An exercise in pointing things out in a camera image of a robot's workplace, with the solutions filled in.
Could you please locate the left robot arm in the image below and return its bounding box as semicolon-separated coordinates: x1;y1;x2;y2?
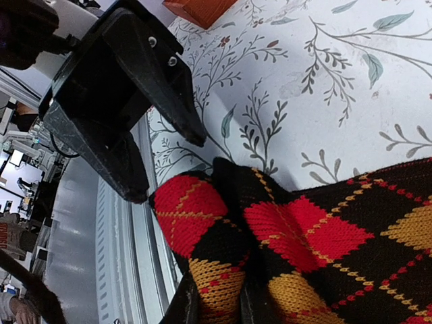
1;1;207;203

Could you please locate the floral table mat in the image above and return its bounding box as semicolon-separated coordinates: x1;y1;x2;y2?
148;1;431;188

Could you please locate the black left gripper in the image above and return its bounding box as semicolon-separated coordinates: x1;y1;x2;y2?
39;7;207;203

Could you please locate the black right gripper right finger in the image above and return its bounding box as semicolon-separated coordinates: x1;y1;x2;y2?
240;283;270;324

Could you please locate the black red orange argyle sock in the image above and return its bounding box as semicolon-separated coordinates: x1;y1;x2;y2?
150;158;431;323

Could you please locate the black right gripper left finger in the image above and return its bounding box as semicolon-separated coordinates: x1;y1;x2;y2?
161;272;200;324

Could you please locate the brown wooden compartment tray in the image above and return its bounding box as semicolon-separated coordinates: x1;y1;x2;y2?
163;0;237;30

